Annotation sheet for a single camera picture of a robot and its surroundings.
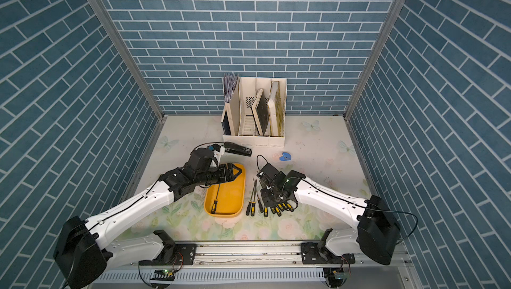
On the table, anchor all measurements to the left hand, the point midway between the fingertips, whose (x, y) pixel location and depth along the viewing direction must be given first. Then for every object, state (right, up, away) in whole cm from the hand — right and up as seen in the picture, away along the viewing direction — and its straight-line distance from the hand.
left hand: (241, 173), depth 77 cm
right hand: (+10, -11, +3) cm, 16 cm away
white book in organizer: (+13, +28, +14) cm, 33 cm away
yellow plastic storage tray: (-6, -14, +11) cm, 19 cm away
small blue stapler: (+20, +4, +24) cm, 31 cm away
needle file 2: (+3, -15, +9) cm, 18 cm away
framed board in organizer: (+7, +27, +20) cm, 34 cm away
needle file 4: (+7, -15, +9) cm, 19 cm away
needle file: (-12, -15, +7) cm, 21 cm away
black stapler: (-6, +8, +24) cm, 26 cm away
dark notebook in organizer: (-10, +20, +20) cm, 30 cm away
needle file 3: (+4, -15, +9) cm, 18 cm away
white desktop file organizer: (-3, +18, +36) cm, 41 cm away
